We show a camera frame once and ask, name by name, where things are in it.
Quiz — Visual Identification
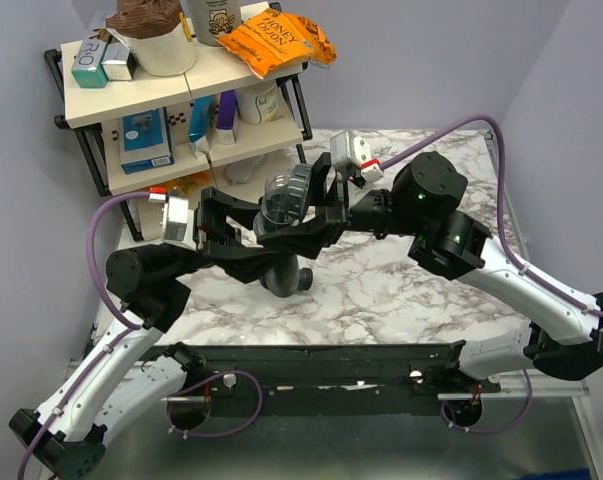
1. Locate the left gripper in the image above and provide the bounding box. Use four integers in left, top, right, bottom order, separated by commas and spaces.
159, 186, 289, 283

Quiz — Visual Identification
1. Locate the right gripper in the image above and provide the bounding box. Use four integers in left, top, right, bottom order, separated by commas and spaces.
256, 151, 424, 262

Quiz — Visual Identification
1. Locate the grey tee pipe fitting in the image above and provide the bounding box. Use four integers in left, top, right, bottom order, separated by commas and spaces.
260, 255, 314, 298

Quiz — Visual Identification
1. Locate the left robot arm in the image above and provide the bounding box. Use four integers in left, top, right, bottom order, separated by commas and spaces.
9, 188, 276, 479

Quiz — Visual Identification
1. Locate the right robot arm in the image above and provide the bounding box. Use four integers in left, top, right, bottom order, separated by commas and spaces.
254, 152, 603, 392

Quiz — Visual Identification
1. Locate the grey white item lower shelf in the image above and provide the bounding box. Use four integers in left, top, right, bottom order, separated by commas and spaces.
224, 154, 266, 185

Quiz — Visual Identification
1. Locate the orange snack bag lower shelf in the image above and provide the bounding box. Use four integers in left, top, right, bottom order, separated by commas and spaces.
163, 171, 210, 195

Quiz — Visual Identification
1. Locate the white yellow cup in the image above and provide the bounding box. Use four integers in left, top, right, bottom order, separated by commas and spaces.
235, 81, 279, 125

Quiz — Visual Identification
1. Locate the purple white tube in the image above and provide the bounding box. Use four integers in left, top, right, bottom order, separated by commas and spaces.
215, 90, 238, 145

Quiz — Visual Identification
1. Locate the blue white tube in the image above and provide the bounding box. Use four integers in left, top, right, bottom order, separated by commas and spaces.
188, 96, 213, 154

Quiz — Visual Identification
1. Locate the beige black shelf rack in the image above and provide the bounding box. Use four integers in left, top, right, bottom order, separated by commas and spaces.
43, 0, 314, 242

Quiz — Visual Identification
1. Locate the blue razor box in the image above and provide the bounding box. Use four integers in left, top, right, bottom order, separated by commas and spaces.
118, 108, 174, 175

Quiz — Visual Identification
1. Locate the orange honey dijon chip bag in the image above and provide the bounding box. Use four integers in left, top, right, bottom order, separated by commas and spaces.
218, 8, 337, 80

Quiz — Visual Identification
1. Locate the white skull cup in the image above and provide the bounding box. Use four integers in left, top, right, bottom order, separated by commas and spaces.
186, 0, 242, 47

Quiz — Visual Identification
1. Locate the silver white box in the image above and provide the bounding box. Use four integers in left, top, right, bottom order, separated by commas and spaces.
101, 42, 137, 82

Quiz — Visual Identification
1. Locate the teal white box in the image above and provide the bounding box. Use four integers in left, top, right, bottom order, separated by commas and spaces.
71, 39, 108, 89

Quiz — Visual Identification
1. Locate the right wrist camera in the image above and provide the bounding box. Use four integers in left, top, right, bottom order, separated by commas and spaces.
330, 130, 384, 188

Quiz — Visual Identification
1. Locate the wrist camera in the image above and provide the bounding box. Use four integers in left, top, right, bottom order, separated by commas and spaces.
161, 195, 190, 243
330, 130, 384, 188

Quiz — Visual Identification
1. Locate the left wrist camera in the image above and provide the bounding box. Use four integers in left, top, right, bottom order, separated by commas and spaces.
161, 195, 190, 243

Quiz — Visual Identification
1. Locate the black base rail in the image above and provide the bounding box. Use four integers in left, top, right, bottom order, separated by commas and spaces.
140, 341, 505, 418

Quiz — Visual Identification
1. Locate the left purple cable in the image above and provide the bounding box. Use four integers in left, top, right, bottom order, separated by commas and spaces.
18, 185, 263, 480

